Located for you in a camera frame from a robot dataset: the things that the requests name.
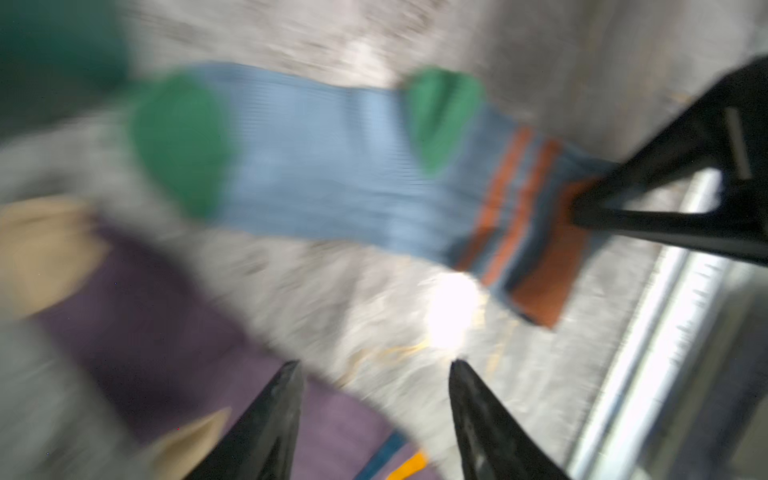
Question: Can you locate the purple sock tan toe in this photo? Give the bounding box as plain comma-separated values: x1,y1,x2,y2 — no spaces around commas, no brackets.
0,194,445,480

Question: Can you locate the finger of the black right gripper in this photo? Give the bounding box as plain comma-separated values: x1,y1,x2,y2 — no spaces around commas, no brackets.
571,56,767,264

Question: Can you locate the green compartment tray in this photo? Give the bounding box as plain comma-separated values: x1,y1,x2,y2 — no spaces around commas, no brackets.
1,0,132,142

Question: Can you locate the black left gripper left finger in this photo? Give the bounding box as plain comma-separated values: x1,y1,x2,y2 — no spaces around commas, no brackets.
186,361,305,480

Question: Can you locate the blue sock orange cuff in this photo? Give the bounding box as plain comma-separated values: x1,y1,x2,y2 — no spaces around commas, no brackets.
125,63,613,328

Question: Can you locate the front aluminium rail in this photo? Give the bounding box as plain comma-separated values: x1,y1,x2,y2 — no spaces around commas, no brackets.
563,167,768,480

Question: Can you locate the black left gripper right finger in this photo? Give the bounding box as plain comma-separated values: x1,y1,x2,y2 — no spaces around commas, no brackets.
449,359,569,480

